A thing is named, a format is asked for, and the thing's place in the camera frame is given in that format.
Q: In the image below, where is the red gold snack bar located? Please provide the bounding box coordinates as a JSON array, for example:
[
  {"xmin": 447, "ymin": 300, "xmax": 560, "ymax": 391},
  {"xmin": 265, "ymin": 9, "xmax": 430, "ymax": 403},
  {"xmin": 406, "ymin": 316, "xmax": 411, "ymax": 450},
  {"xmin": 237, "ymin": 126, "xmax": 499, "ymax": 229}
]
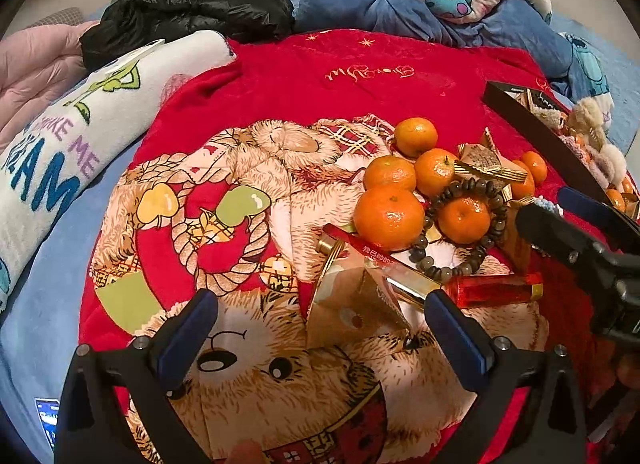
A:
[{"xmin": 322, "ymin": 223, "xmax": 440, "ymax": 307}]

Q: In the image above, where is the pyramid snack packet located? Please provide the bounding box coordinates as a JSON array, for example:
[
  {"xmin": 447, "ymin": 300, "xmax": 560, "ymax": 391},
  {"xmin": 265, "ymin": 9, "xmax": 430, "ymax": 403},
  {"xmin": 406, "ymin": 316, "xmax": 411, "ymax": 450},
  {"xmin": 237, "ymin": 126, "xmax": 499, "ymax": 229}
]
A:
[{"xmin": 306, "ymin": 234, "xmax": 410, "ymax": 349}]

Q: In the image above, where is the large front mandarin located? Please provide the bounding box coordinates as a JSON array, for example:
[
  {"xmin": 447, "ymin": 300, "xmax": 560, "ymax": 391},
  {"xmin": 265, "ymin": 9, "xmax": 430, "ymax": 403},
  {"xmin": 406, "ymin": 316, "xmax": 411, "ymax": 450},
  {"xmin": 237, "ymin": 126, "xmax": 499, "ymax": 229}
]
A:
[{"xmin": 352, "ymin": 184, "xmax": 425, "ymax": 253}]

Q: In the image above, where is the red lighter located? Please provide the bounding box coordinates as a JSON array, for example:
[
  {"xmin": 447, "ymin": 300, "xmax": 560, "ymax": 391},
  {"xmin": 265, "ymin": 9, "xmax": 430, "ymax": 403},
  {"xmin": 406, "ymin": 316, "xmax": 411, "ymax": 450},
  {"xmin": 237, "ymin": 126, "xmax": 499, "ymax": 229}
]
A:
[{"xmin": 442, "ymin": 272, "xmax": 544, "ymax": 309}]

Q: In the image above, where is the pink white fluffy hair claw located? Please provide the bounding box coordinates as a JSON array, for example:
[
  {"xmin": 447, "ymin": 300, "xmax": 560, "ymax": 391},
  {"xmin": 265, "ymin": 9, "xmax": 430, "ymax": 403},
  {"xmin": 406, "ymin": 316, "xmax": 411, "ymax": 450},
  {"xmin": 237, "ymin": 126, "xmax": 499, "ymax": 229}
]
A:
[{"xmin": 587, "ymin": 143, "xmax": 627, "ymax": 190}]

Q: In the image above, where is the lone mandarin on blanket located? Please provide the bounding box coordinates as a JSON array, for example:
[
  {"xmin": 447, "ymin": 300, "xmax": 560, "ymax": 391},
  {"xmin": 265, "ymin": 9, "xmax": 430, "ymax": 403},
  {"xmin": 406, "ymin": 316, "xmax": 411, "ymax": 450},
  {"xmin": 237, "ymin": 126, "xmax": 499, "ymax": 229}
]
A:
[{"xmin": 521, "ymin": 151, "xmax": 548, "ymax": 184}]

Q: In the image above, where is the mandarin right of pile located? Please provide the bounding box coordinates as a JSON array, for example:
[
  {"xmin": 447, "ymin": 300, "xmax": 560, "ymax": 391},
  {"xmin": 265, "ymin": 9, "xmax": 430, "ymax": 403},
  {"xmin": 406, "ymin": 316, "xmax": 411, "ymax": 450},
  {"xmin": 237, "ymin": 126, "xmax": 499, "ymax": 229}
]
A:
[{"xmin": 511, "ymin": 161, "xmax": 535, "ymax": 199}]

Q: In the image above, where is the mandarin of pile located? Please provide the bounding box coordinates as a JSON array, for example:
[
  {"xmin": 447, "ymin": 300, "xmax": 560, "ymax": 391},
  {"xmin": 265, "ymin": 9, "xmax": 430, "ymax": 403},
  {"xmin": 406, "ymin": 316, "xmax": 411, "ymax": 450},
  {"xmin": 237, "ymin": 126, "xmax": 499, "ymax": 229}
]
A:
[
  {"xmin": 394, "ymin": 117, "xmax": 438, "ymax": 158},
  {"xmin": 362, "ymin": 155, "xmax": 416, "ymax": 192},
  {"xmin": 511, "ymin": 161, "xmax": 535, "ymax": 199}
]

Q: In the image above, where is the beige fluffy hair claw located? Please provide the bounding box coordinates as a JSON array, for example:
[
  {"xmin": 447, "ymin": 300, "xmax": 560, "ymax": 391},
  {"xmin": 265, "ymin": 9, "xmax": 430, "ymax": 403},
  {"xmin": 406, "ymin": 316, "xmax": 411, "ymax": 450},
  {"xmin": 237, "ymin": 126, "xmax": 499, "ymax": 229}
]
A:
[{"xmin": 567, "ymin": 98, "xmax": 604, "ymax": 135}]

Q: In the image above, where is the blue sheet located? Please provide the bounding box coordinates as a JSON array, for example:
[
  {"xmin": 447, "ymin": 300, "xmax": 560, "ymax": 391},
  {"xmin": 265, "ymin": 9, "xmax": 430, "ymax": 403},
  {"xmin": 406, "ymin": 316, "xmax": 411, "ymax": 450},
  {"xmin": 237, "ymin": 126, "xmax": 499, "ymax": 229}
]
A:
[{"xmin": 1, "ymin": 141, "xmax": 140, "ymax": 463}]

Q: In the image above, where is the smartphone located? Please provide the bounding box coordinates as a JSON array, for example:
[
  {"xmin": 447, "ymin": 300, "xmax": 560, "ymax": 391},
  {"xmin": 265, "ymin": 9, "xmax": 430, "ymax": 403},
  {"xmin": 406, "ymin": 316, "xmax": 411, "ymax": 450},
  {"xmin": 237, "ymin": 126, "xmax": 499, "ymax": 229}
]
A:
[{"xmin": 35, "ymin": 398, "xmax": 60, "ymax": 449}]

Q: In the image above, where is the gold striped snack packet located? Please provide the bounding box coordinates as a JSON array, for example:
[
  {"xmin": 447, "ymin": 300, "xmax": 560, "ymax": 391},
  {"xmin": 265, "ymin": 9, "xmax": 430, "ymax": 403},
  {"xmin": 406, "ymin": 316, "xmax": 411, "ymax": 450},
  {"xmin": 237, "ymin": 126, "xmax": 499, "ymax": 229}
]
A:
[{"xmin": 454, "ymin": 143, "xmax": 527, "ymax": 185}]

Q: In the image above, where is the black shallow box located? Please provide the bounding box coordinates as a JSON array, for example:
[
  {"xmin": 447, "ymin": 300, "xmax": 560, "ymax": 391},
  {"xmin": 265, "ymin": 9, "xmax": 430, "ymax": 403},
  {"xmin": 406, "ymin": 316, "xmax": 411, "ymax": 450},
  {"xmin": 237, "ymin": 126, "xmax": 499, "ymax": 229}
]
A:
[{"xmin": 483, "ymin": 81, "xmax": 638, "ymax": 215}]

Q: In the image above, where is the rear mandarin of pile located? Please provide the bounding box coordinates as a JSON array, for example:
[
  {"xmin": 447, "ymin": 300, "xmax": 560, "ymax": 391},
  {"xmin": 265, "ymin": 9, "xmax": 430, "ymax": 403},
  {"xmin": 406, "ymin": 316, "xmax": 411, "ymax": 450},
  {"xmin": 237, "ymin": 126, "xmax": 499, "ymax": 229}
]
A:
[{"xmin": 394, "ymin": 117, "xmax": 438, "ymax": 158}]

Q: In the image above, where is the red bear print blanket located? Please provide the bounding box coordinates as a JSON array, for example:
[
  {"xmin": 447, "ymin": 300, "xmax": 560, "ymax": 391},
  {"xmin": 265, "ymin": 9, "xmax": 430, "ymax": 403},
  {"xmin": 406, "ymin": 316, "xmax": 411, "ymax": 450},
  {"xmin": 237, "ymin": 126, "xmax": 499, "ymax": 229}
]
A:
[{"xmin": 79, "ymin": 29, "xmax": 547, "ymax": 463}]

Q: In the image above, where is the pink quilt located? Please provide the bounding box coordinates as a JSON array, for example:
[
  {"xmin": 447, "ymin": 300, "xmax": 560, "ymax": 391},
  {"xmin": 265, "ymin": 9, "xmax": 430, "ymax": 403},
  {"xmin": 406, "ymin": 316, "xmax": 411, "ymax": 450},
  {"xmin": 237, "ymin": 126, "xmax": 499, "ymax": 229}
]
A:
[{"xmin": 0, "ymin": 20, "xmax": 96, "ymax": 149}]

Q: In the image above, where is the blue fleece blanket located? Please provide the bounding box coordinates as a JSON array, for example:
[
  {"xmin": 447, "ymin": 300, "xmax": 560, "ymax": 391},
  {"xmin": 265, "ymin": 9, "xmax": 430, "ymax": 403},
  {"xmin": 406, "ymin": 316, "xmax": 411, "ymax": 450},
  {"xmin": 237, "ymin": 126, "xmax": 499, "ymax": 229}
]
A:
[{"xmin": 294, "ymin": 0, "xmax": 616, "ymax": 130}]

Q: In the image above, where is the black puffer jacket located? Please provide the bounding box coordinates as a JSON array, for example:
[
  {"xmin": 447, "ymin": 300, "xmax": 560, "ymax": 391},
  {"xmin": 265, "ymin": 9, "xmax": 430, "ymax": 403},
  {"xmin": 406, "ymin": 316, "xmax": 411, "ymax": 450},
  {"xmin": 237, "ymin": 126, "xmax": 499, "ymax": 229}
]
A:
[{"xmin": 80, "ymin": 0, "xmax": 295, "ymax": 72}]

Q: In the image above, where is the mandarin inside bracelet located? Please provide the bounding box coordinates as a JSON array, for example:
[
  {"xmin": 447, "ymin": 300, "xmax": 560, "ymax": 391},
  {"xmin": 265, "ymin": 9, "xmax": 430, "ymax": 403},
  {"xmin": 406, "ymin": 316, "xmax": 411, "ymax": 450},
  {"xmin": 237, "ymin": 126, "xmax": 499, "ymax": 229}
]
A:
[{"xmin": 436, "ymin": 196, "xmax": 491, "ymax": 245}]

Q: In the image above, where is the brown bead bracelet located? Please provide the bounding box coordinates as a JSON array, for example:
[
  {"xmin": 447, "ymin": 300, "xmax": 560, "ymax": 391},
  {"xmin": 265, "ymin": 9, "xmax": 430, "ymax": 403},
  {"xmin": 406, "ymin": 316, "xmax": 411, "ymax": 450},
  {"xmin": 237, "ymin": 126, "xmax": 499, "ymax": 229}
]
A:
[{"xmin": 406, "ymin": 177, "xmax": 510, "ymax": 285}]

